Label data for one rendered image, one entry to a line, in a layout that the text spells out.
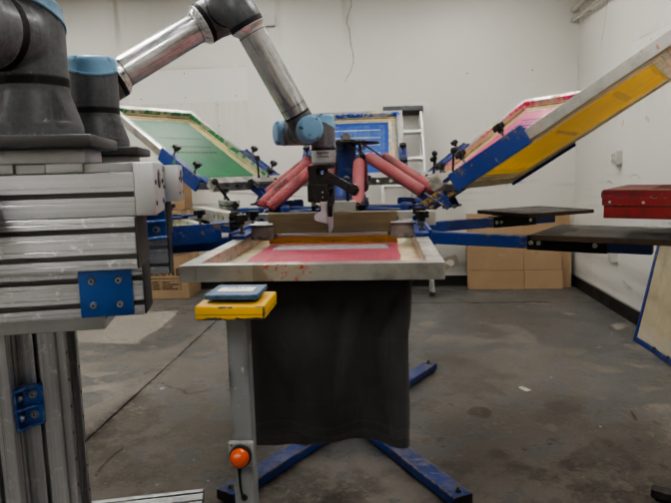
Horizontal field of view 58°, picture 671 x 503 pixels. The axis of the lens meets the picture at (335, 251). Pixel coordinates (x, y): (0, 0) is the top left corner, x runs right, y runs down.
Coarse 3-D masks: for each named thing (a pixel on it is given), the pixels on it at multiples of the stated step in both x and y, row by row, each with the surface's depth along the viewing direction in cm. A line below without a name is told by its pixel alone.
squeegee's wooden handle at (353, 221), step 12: (276, 216) 191; (288, 216) 191; (300, 216) 190; (312, 216) 190; (336, 216) 189; (348, 216) 189; (360, 216) 189; (372, 216) 189; (384, 216) 188; (396, 216) 188; (276, 228) 191; (288, 228) 191; (300, 228) 191; (312, 228) 191; (324, 228) 190; (336, 228) 190; (348, 228) 190; (360, 228) 189; (372, 228) 189; (384, 228) 189
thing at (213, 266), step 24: (240, 240) 181; (264, 240) 208; (192, 264) 135; (216, 264) 134; (240, 264) 133; (264, 264) 133; (288, 264) 132; (312, 264) 132; (336, 264) 131; (360, 264) 131; (384, 264) 130; (408, 264) 130; (432, 264) 130
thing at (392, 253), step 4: (336, 244) 194; (340, 244) 194; (344, 244) 193; (348, 244) 193; (352, 244) 193; (356, 244) 192; (360, 244) 192; (364, 244) 192; (368, 244) 192; (384, 244) 191; (388, 244) 190; (392, 244) 190; (396, 244) 190; (392, 248) 181; (396, 248) 180; (328, 252) 174; (380, 252) 171; (384, 252) 171; (388, 252) 170; (392, 252) 170; (396, 252) 170; (380, 256) 163; (384, 256) 163; (388, 256) 163; (392, 256) 163; (396, 256) 162; (400, 256) 162
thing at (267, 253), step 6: (270, 246) 193; (276, 246) 193; (264, 252) 177; (270, 252) 177; (276, 252) 177; (282, 252) 176; (288, 252) 176; (294, 252) 176; (300, 252) 175; (306, 252) 175; (312, 252) 174; (318, 252) 174; (324, 252) 174; (252, 258) 166; (258, 258) 166; (264, 258) 165
